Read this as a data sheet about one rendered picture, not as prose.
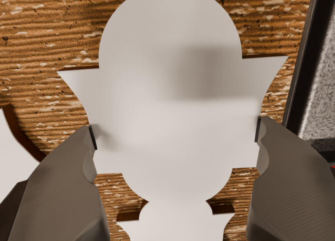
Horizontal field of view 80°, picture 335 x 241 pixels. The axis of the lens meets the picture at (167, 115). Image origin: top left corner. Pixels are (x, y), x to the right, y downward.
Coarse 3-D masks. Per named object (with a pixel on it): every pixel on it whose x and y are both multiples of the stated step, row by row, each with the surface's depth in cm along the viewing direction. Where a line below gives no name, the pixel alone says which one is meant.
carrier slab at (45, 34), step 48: (0, 0) 12; (48, 0) 12; (96, 0) 12; (240, 0) 13; (288, 0) 13; (0, 48) 14; (48, 48) 14; (96, 48) 14; (288, 48) 14; (0, 96) 15; (48, 96) 15; (48, 144) 17; (240, 192) 21; (240, 240) 25
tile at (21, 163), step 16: (0, 112) 14; (0, 128) 15; (16, 128) 16; (0, 144) 16; (16, 144) 16; (32, 144) 17; (0, 160) 16; (16, 160) 16; (32, 160) 16; (0, 176) 17; (16, 176) 17; (0, 192) 18
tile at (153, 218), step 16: (144, 208) 20; (160, 208) 20; (176, 208) 20; (192, 208) 20; (208, 208) 20; (224, 208) 21; (128, 224) 21; (144, 224) 21; (160, 224) 21; (176, 224) 21; (192, 224) 21; (208, 224) 21; (224, 224) 21; (144, 240) 22; (160, 240) 22; (176, 240) 22; (192, 240) 22; (208, 240) 23
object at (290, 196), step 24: (264, 120) 11; (264, 144) 9; (288, 144) 9; (264, 168) 9; (288, 168) 7; (312, 168) 7; (264, 192) 7; (288, 192) 7; (312, 192) 6; (264, 216) 6; (288, 216) 6; (312, 216) 6; (264, 240) 6; (288, 240) 5; (312, 240) 5
